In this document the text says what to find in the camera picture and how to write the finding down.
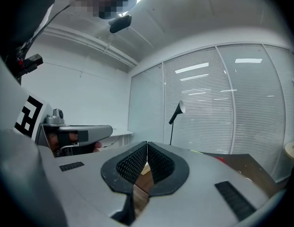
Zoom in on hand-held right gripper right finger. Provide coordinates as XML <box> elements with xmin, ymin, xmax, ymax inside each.
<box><xmin>134</xmin><ymin>141</ymin><xmax>270</xmax><ymax>227</ymax></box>

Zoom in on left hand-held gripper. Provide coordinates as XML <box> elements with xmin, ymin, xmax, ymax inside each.
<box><xmin>13</xmin><ymin>87</ymin><xmax>114</xmax><ymax>157</ymax></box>

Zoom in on black desk lamp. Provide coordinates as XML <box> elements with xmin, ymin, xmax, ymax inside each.
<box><xmin>169</xmin><ymin>100</ymin><xmax>186</xmax><ymax>146</ymax></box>

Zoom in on black waist pack device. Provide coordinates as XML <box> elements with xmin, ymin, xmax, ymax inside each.
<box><xmin>17</xmin><ymin>53</ymin><xmax>44</xmax><ymax>78</ymax></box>

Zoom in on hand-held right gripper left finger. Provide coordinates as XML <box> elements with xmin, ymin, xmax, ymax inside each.
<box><xmin>46</xmin><ymin>141</ymin><xmax>147</xmax><ymax>227</ymax></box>

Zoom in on black head-worn camera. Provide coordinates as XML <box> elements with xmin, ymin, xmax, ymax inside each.
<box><xmin>109</xmin><ymin>15</ymin><xmax>133</xmax><ymax>34</ymax></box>

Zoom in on left hand-held gripper camera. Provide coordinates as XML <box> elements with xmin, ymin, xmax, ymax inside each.
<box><xmin>45</xmin><ymin>108</ymin><xmax>65</xmax><ymax>127</ymax></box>

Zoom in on white ceiling pipes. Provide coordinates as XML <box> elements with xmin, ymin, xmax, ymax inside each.
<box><xmin>42</xmin><ymin>24</ymin><xmax>139</xmax><ymax>68</ymax></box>

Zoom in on thin black headset cable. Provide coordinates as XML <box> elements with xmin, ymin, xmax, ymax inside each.
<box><xmin>21</xmin><ymin>4</ymin><xmax>73</xmax><ymax>54</ymax></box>

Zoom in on white desk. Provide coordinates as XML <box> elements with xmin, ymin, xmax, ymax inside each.
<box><xmin>99</xmin><ymin>128</ymin><xmax>134</xmax><ymax>148</ymax></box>

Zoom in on person's black shirt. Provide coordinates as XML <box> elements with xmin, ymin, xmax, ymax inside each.
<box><xmin>0</xmin><ymin>0</ymin><xmax>67</xmax><ymax>80</ymax></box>

